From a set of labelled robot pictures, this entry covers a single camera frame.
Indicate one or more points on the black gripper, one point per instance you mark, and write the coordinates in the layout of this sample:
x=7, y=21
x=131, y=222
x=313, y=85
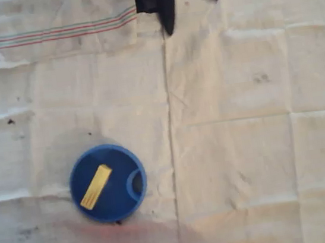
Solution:
x=162, y=6

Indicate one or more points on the yellow rectangular block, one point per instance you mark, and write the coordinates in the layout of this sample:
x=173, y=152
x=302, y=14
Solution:
x=96, y=186

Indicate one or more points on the blue round bowl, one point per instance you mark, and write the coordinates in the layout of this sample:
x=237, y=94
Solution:
x=121, y=198

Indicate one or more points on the white cloth with stripes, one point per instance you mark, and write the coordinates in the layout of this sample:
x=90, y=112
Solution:
x=273, y=143

